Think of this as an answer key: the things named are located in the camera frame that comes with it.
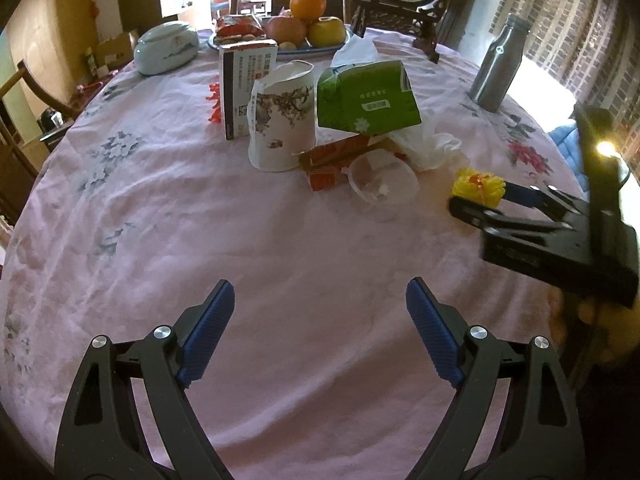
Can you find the round decorative table screen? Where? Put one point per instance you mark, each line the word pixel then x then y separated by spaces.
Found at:
pixel 395 20

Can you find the yellow knotted ornament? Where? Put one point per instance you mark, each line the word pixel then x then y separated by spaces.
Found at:
pixel 475 185

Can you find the green tissue packet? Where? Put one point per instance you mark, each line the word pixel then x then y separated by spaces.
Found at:
pixel 365 95

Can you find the white tissue sheet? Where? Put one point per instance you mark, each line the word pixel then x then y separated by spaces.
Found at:
pixel 355 52

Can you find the red snack packet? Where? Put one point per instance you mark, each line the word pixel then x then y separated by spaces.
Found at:
pixel 237 26

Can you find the floral paper cup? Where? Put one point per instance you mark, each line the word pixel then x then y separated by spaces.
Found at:
pixel 280 125

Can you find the blue jacket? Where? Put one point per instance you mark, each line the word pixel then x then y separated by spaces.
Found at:
pixel 567 145

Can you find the translucent plastic bag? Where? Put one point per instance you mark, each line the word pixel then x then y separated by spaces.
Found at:
pixel 410 142

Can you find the cardboard box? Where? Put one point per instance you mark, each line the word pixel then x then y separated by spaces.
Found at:
pixel 112 50

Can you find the orange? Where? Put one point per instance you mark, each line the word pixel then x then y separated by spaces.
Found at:
pixel 307 5

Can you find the flattened red carton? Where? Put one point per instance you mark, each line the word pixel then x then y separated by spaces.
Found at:
pixel 330 155

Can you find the dark small stand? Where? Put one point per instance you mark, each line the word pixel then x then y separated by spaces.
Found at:
pixel 55 132

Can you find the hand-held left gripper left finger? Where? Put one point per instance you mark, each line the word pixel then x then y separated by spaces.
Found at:
pixel 207 330

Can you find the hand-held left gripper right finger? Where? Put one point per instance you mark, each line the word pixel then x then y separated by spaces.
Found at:
pixel 432 330

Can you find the yellow apple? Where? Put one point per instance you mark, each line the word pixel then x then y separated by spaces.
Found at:
pixel 327 32

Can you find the clear plastic lid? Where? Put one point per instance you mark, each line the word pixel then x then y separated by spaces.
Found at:
pixel 385 180

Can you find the pink floral tablecloth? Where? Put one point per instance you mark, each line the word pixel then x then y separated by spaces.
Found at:
pixel 300 240

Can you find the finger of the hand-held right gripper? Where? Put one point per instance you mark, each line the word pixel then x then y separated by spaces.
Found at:
pixel 522 194
pixel 480 212

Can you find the white printed box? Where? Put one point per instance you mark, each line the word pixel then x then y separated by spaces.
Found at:
pixel 240 85

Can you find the person's right hand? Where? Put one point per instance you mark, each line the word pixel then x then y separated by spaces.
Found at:
pixel 600 330

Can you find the pale green lidded dish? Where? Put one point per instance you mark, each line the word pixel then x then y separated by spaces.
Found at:
pixel 165 47

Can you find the blue rimmed fruit plate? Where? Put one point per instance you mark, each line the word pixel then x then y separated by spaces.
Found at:
pixel 320 49

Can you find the grey metal bottle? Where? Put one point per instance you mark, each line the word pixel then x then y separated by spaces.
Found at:
pixel 495 70

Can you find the red round fruit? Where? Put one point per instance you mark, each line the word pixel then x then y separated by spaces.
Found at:
pixel 286 31

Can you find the light wooden chair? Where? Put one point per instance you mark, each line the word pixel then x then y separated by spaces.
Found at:
pixel 50 97

